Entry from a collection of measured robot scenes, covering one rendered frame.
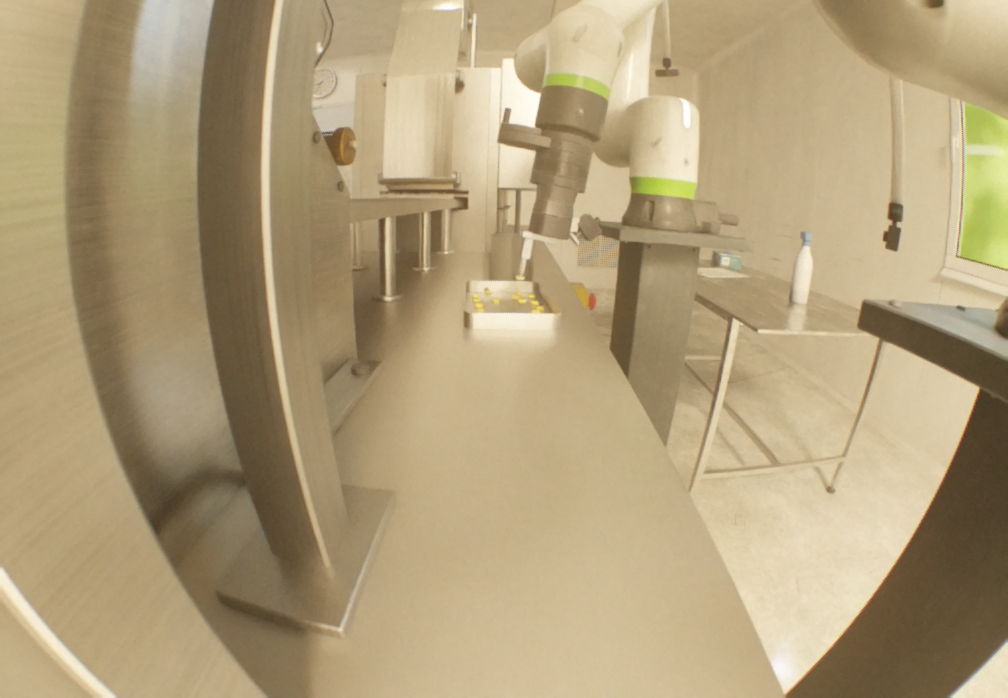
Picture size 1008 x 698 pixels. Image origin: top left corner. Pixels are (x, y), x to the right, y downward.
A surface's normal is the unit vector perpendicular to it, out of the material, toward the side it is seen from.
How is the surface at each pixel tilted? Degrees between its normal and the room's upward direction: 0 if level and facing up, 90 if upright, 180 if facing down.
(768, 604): 0
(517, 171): 90
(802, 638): 0
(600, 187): 90
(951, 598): 90
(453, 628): 0
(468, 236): 90
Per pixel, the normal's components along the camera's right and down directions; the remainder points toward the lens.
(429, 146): -0.04, 0.28
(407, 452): 0.04, -0.96
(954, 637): -1.00, -0.01
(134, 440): 1.00, 0.04
